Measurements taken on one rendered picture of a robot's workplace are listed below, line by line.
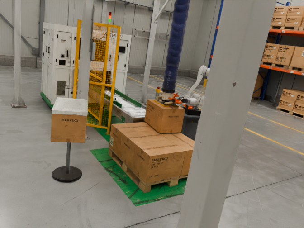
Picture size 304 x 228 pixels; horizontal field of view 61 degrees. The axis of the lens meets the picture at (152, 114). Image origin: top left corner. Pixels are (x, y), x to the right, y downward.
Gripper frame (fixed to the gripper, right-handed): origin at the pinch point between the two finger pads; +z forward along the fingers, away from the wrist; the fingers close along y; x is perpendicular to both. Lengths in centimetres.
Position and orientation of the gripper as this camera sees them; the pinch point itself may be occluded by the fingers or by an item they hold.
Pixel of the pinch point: (176, 100)
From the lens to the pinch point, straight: 411.9
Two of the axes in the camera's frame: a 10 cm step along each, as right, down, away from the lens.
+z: -8.3, 0.2, -5.5
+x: -5.3, -3.1, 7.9
